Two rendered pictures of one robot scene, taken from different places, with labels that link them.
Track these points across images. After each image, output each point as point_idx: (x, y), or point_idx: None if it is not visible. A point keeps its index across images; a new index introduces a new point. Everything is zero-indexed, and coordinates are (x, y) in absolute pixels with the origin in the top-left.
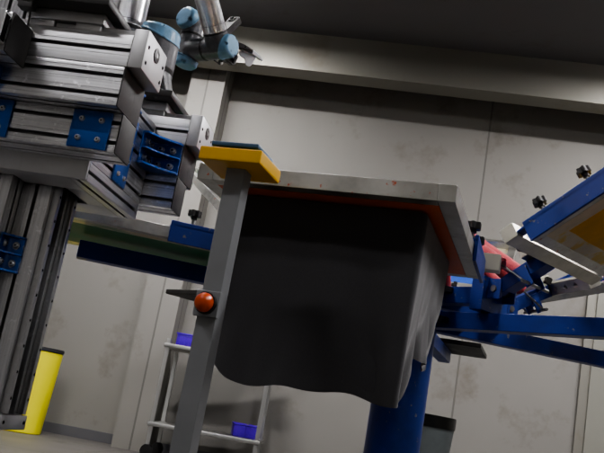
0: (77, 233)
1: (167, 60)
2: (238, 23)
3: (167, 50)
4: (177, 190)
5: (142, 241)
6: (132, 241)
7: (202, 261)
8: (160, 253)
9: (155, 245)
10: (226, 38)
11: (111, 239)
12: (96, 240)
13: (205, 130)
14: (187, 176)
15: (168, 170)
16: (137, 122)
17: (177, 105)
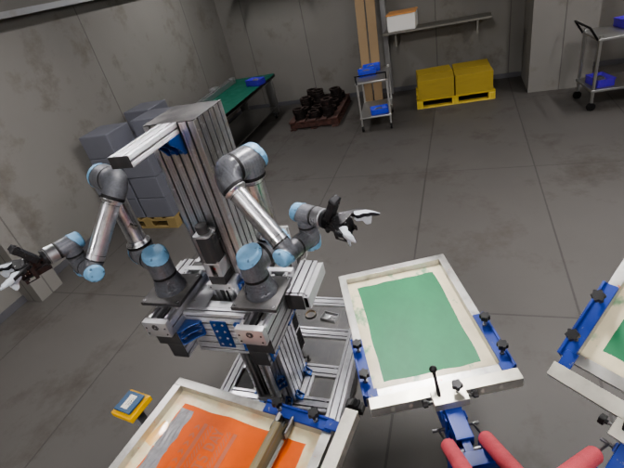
0: (400, 292)
1: (243, 278)
2: (331, 207)
3: (240, 272)
4: (253, 356)
5: (387, 328)
6: (395, 321)
7: (434, 359)
8: (427, 332)
9: (396, 334)
10: (272, 255)
11: (403, 308)
12: (417, 298)
13: (244, 334)
14: (262, 349)
15: (244, 346)
16: (222, 322)
17: (244, 310)
